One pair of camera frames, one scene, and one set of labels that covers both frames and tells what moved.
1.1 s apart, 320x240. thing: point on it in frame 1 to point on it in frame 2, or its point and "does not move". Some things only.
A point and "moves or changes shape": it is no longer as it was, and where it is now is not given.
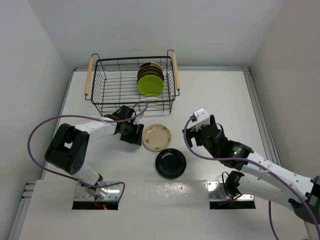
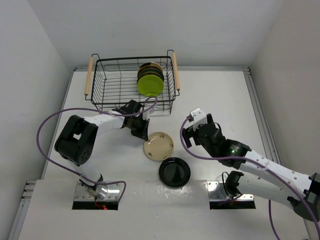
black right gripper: x=190 y=133 does not move
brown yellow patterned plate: x=150 y=67 does not move
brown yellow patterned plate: x=150 y=65 does not move
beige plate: x=156 y=137 moves or changes shape
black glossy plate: x=170 y=163 to x=174 y=172
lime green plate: x=150 y=85 does not move
